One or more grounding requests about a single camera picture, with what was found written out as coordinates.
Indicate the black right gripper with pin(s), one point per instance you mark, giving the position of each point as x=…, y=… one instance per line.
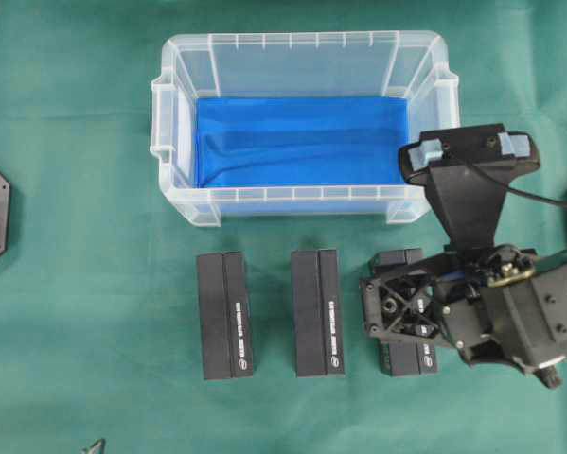
x=499, y=305

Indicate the black camera box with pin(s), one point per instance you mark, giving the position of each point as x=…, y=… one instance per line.
x=318, y=328
x=399, y=359
x=225, y=316

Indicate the clear plastic storage case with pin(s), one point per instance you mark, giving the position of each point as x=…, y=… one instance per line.
x=412, y=65

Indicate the blue liner sheet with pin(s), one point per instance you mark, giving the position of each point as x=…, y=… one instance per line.
x=299, y=141

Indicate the green table cloth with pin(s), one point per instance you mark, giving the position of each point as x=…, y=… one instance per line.
x=99, y=305

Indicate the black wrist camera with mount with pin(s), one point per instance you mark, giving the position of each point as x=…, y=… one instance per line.
x=465, y=173

